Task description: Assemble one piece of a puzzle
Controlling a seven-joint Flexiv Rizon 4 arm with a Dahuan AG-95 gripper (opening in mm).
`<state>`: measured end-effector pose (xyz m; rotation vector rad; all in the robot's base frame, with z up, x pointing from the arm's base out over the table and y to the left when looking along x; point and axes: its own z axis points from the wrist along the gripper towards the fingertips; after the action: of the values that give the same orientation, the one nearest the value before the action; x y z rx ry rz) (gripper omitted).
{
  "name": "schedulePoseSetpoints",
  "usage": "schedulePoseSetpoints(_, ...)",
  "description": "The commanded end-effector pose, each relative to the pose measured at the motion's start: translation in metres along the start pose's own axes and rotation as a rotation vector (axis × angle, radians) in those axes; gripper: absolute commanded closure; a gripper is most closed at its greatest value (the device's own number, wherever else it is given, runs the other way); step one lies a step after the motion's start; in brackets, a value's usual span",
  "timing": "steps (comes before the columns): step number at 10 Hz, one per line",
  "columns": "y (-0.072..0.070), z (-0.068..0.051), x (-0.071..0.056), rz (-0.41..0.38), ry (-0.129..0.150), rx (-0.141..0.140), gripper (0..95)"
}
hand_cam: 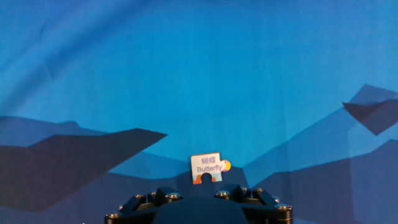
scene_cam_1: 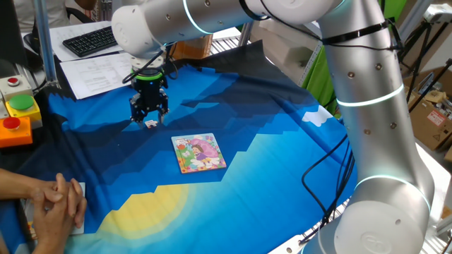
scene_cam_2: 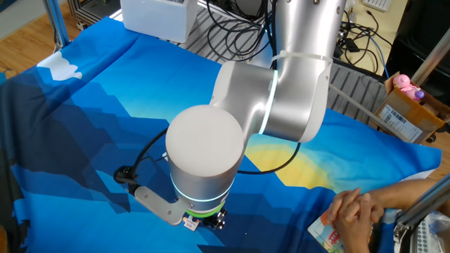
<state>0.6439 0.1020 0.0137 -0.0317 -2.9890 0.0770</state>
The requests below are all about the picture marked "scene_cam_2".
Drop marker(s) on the pink pig toy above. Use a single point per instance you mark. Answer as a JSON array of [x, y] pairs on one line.
[[404, 84]]

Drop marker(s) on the beige desk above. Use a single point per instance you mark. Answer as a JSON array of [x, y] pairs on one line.
[[393, 21]]

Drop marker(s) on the aluminium frame post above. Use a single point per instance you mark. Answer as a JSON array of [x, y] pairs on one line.
[[432, 56], [56, 21]]

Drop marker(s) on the cardboard box with barcode label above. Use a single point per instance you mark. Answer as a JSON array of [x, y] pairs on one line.
[[411, 112]]

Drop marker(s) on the blue landscape print tablecloth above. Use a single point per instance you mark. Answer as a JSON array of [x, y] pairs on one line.
[[88, 105]]

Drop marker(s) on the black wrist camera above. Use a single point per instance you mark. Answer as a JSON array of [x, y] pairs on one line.
[[124, 175]]

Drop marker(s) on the person's right hand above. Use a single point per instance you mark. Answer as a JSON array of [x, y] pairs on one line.
[[372, 204]]

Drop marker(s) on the butterfly label puzzle piece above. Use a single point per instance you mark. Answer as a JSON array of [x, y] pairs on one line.
[[191, 225]]

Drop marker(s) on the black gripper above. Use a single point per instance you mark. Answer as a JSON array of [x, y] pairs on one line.
[[212, 216]]

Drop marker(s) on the black striped metal frame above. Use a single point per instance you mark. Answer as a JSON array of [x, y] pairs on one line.
[[88, 14]]

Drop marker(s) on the white keyboard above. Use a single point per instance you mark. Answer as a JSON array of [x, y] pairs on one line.
[[378, 4]]

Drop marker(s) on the bus picture puzzle board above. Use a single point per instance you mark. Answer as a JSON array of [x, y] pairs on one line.
[[323, 232]]

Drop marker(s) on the silver camera mount bracket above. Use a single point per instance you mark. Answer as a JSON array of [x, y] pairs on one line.
[[161, 207]]

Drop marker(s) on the aluminium frame beam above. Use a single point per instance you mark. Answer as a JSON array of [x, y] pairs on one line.
[[422, 205]]

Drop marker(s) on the person's right forearm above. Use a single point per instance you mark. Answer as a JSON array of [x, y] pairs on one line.
[[404, 193]]

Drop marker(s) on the clear plastic bag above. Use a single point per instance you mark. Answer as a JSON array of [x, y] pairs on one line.
[[439, 228]]

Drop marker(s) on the white plastic box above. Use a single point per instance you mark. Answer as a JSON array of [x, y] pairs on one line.
[[154, 21]]

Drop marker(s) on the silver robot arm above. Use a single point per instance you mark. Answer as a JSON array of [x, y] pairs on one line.
[[204, 147]]

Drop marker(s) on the person's left hand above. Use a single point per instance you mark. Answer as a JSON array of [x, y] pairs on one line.
[[353, 232]]

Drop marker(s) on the black cabinet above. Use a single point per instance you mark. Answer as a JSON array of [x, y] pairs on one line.
[[422, 28]]

